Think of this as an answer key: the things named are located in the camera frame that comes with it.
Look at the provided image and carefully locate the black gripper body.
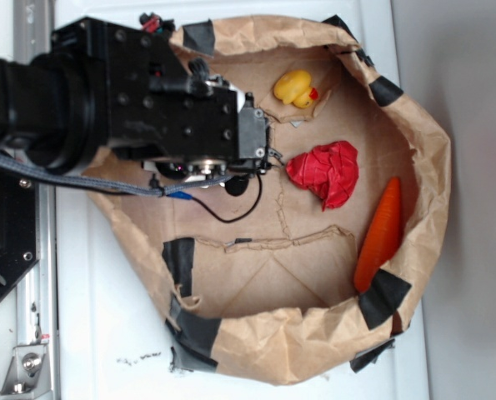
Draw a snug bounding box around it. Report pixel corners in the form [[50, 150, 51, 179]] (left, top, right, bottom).
[[50, 16, 279, 181]]

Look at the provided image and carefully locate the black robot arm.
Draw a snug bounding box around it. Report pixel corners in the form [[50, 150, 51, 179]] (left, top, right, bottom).
[[0, 15, 277, 179]]

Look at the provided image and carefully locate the yellow rubber duck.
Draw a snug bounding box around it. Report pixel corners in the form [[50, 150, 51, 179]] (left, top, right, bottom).
[[273, 69, 318, 109]]

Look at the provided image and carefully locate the red crumpled paper ball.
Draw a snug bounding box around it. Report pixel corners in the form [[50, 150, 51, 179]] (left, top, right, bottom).
[[285, 141, 359, 211]]

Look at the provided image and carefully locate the brown paper bag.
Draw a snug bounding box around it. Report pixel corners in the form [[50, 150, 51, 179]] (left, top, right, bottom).
[[93, 16, 451, 384]]

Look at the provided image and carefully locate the orange toy carrot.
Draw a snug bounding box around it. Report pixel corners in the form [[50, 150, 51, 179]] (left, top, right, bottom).
[[353, 177, 402, 293]]

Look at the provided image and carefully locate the black cable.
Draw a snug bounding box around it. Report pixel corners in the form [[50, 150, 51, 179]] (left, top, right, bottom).
[[191, 172, 263, 224]]

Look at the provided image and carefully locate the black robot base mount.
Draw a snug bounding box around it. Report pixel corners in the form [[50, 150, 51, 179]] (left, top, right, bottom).
[[0, 171, 38, 302]]

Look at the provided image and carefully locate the grey braided cable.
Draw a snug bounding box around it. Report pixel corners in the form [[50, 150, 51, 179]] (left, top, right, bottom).
[[0, 148, 232, 198]]

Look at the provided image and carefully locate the aluminium frame rail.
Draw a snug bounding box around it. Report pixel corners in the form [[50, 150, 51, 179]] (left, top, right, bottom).
[[12, 1, 61, 399]]

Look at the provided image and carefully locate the metal corner bracket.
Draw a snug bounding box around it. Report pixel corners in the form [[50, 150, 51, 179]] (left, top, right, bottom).
[[0, 344, 52, 399]]

